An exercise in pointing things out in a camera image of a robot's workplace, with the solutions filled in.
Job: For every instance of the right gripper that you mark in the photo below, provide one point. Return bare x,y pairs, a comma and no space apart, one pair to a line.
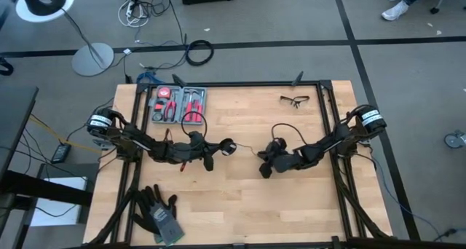
279,144

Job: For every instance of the black work glove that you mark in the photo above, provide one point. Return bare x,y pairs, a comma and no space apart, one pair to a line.
154,200
140,223

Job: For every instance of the white box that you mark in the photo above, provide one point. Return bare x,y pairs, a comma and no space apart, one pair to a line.
58,205

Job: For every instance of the black spool with white labels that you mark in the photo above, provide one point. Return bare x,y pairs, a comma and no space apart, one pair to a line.
228,148

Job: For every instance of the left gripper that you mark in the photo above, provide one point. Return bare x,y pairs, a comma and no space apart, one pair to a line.
202,147

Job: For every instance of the grey caster wheel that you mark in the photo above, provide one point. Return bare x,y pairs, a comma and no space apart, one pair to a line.
453,140

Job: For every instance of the clear safety glasses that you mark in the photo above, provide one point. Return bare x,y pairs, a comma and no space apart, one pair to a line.
295,102

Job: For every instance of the white floor lamp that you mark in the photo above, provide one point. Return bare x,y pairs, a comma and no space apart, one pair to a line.
92,59

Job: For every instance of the black power adapter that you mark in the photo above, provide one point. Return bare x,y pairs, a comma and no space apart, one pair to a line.
60,153

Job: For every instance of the white power strip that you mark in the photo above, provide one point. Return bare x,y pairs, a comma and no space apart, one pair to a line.
130,9

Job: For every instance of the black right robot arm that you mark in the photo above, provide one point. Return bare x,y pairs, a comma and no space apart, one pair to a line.
327,145

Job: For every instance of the black desk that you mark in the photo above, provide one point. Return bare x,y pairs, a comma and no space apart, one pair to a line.
14,125

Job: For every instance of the black curved device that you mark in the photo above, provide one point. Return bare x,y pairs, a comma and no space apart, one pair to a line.
42,1

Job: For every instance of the person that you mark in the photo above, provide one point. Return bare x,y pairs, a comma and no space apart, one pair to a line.
395,10

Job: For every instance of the office chair with white armrests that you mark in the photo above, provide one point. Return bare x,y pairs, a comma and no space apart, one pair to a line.
435,9

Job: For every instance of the black frame clamp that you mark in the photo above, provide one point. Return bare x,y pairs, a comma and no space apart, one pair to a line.
179,80
298,78

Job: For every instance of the steel hammer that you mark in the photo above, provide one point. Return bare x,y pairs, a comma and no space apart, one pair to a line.
191,92

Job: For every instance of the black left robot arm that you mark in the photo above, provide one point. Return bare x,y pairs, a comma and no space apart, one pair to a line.
134,141

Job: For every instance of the red tape measure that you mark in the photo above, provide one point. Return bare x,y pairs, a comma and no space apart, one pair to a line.
164,92

